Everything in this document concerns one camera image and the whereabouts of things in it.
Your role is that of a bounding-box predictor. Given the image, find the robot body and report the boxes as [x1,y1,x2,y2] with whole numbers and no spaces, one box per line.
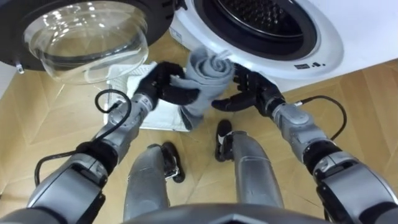
[123,203,330,224]

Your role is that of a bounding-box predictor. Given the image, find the white laundry basket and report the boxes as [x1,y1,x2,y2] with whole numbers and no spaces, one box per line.
[104,62,191,133]

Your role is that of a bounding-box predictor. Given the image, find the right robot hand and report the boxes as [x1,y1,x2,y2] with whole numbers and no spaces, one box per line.
[211,63,286,118]

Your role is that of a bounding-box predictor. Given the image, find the grey towel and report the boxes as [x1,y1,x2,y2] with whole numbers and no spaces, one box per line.
[169,46,234,130]

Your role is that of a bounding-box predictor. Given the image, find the round glass washer door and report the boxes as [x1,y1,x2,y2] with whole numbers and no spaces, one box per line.
[0,0,175,85]

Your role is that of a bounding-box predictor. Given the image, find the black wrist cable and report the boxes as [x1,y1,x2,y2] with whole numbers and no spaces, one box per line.
[294,95,348,141]
[34,89,132,187]

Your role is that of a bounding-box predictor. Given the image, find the robot legs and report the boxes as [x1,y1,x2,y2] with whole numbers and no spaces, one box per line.
[123,119,284,222]

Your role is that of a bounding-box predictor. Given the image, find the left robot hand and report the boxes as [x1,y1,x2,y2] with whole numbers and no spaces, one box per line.
[134,61,200,106]

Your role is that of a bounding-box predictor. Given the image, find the white washing machine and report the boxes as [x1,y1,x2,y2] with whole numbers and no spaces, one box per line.
[169,0,398,93]

